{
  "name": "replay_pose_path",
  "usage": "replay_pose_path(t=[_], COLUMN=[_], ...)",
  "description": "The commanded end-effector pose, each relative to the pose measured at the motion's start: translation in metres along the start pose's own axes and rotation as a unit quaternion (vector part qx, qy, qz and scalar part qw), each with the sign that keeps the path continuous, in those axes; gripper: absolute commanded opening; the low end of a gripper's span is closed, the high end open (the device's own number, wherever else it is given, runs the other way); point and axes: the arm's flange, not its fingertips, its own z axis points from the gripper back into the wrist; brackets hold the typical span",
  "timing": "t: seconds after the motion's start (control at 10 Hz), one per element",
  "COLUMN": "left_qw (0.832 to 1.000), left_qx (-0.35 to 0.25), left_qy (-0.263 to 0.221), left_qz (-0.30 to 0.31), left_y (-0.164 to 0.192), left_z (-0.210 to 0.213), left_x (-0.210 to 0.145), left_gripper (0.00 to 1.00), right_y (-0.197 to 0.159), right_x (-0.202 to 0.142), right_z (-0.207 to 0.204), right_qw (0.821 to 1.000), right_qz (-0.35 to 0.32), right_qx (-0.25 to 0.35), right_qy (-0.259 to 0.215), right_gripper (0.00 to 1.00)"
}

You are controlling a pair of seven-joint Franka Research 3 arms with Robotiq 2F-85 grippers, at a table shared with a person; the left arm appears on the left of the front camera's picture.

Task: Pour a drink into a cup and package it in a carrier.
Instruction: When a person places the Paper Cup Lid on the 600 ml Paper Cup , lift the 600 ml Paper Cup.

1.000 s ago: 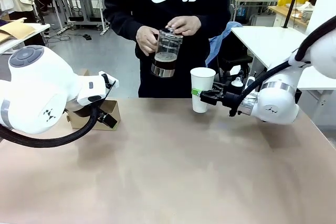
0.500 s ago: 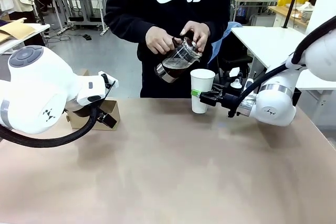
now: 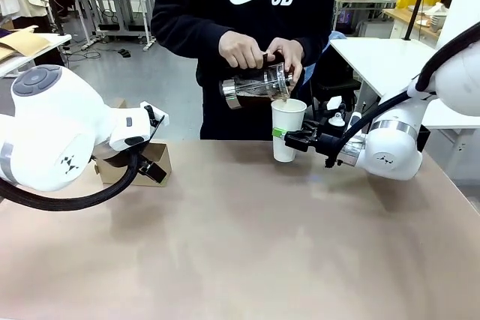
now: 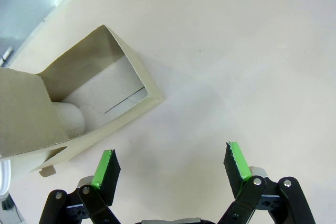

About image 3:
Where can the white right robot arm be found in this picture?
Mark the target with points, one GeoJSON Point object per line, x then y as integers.
{"type": "Point", "coordinates": [393, 147]}

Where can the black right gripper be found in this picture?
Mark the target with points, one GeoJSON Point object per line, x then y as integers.
{"type": "Point", "coordinates": [326, 145]}

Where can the white paper cup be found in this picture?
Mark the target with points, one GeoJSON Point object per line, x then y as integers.
{"type": "Point", "coordinates": [288, 119]}

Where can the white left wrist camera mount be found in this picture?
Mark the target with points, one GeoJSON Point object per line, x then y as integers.
{"type": "Point", "coordinates": [155, 119]}

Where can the glass french press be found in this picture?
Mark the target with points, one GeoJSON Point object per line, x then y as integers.
{"type": "Point", "coordinates": [255, 87]}

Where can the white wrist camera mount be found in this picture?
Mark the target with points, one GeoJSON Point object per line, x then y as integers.
{"type": "Point", "coordinates": [155, 119]}
{"type": "Point", "coordinates": [354, 119]}

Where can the person's left hand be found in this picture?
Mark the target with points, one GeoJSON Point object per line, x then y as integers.
{"type": "Point", "coordinates": [290, 54]}

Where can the brown cardboard cup carrier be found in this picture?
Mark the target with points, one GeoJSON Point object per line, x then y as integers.
{"type": "Point", "coordinates": [159, 155]}

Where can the wooden table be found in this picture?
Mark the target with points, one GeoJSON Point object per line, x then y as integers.
{"type": "Point", "coordinates": [403, 16]}

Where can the person's left forearm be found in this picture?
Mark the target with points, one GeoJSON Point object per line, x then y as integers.
{"type": "Point", "coordinates": [318, 31]}

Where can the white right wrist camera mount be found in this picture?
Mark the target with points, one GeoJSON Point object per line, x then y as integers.
{"type": "Point", "coordinates": [354, 119]}

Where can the person's right forearm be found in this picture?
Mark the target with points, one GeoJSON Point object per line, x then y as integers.
{"type": "Point", "coordinates": [183, 24]}

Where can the black tripod pole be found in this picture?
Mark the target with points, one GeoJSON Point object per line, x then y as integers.
{"type": "Point", "coordinates": [420, 1]}

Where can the black foot pedals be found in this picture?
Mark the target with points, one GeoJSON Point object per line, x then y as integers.
{"type": "Point", "coordinates": [123, 52]}

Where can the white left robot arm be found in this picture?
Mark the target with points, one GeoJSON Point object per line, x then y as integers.
{"type": "Point", "coordinates": [56, 129]}

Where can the blue fabric item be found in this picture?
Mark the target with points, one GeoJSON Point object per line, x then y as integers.
{"type": "Point", "coordinates": [337, 35]}

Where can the white side table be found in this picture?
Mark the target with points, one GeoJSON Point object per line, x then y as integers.
{"type": "Point", "coordinates": [375, 61]}

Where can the stack of white bowls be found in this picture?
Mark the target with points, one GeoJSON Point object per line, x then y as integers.
{"type": "Point", "coordinates": [435, 24]}

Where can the person's right hand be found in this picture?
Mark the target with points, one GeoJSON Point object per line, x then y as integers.
{"type": "Point", "coordinates": [240, 50]}

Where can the black office chair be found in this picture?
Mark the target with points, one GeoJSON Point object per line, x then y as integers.
{"type": "Point", "coordinates": [333, 87]}

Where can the brown cardboard sheets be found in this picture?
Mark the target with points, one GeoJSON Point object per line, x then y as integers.
{"type": "Point", "coordinates": [22, 40]}

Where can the white power strip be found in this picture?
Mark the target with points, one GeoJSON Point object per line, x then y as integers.
{"type": "Point", "coordinates": [89, 45]}

